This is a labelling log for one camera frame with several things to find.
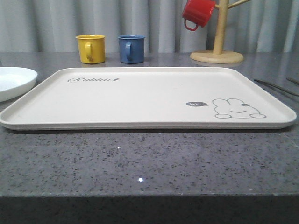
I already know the white round plate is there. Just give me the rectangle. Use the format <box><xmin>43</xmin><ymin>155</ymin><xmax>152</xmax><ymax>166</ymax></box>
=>
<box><xmin>0</xmin><ymin>67</ymin><xmax>38</xmax><ymax>102</ymax></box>

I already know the beige rabbit serving tray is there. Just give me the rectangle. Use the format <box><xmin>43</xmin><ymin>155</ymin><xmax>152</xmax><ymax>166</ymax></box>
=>
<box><xmin>0</xmin><ymin>67</ymin><xmax>297</xmax><ymax>130</ymax></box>

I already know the blue enamel mug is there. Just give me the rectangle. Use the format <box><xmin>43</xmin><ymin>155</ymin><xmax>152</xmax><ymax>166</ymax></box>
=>
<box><xmin>118</xmin><ymin>35</ymin><xmax>145</xmax><ymax>64</ymax></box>

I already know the yellow enamel mug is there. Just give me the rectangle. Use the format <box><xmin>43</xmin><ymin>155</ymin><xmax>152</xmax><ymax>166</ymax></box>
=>
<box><xmin>76</xmin><ymin>35</ymin><xmax>106</xmax><ymax>64</ymax></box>

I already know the wooden mug tree stand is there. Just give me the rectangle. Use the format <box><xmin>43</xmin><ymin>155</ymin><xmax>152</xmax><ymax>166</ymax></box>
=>
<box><xmin>190</xmin><ymin>0</ymin><xmax>250</xmax><ymax>64</ymax></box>

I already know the red enamel mug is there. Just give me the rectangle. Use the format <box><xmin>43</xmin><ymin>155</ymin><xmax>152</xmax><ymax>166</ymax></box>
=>
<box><xmin>182</xmin><ymin>0</ymin><xmax>216</xmax><ymax>31</ymax></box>

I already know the grey pleated curtain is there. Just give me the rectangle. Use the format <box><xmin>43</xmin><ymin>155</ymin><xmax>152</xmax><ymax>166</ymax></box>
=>
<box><xmin>0</xmin><ymin>0</ymin><xmax>299</xmax><ymax>53</ymax></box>

